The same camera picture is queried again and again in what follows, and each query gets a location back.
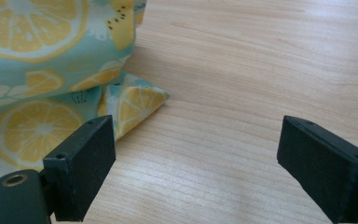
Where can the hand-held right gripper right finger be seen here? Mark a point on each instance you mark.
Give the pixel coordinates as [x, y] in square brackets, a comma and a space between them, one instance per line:
[326, 168]

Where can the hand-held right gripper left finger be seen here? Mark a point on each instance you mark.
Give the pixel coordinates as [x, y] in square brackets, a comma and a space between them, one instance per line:
[79, 165]

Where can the lemon print teal cloth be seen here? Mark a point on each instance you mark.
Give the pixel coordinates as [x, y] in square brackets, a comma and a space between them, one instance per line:
[40, 77]

